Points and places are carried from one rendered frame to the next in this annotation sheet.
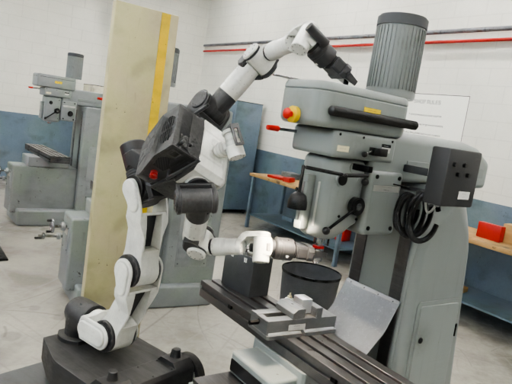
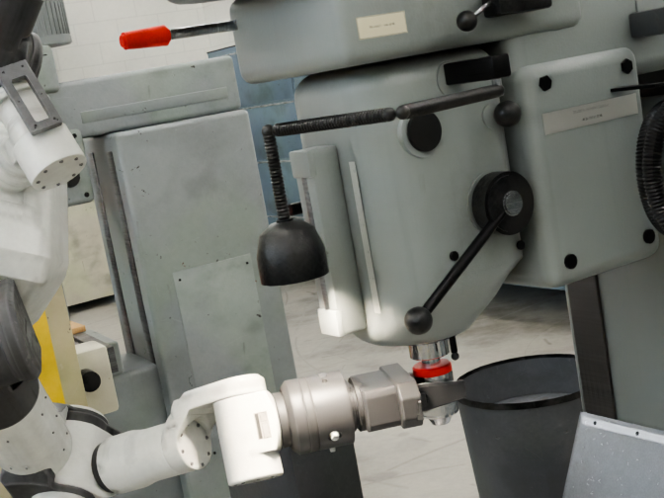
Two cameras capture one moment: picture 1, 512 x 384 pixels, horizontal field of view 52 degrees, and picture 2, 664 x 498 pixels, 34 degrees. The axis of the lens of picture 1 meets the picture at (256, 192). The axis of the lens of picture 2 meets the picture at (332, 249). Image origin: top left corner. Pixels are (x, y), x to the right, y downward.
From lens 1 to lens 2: 0.85 m
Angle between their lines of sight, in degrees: 5
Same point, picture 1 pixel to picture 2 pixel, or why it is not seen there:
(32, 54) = not seen: outside the picture
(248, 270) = (287, 480)
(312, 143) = (286, 44)
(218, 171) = (18, 235)
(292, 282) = (486, 423)
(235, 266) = not seen: hidden behind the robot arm
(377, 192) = (563, 133)
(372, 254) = (628, 325)
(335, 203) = (427, 218)
